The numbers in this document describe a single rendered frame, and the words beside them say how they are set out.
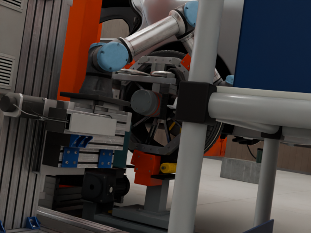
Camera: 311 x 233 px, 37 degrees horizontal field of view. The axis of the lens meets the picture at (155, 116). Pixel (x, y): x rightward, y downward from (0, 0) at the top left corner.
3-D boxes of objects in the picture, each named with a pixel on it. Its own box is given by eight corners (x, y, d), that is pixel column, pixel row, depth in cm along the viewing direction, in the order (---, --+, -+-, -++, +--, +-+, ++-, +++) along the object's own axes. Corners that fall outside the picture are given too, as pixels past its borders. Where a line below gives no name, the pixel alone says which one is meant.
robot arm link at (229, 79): (219, 76, 222) (216, 98, 222) (231, 74, 212) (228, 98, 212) (233, 78, 225) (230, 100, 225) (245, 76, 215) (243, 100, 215)
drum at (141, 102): (167, 119, 261) (171, 94, 261) (150, 115, 242) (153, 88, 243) (146, 116, 267) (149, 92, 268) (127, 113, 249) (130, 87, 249)
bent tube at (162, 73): (187, 84, 251) (189, 64, 251) (171, 78, 234) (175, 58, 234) (158, 82, 259) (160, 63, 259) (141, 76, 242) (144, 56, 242)
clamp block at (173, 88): (176, 95, 238) (177, 85, 239) (168, 93, 230) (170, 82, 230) (167, 94, 241) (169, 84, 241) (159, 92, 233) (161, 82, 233)
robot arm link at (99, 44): (108, 77, 213) (111, 48, 214) (116, 76, 201) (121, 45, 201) (82, 73, 209) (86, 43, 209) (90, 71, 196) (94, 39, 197)
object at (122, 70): (154, 81, 260) (157, 63, 260) (138, 76, 243) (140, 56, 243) (127, 79, 268) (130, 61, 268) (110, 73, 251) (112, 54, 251)
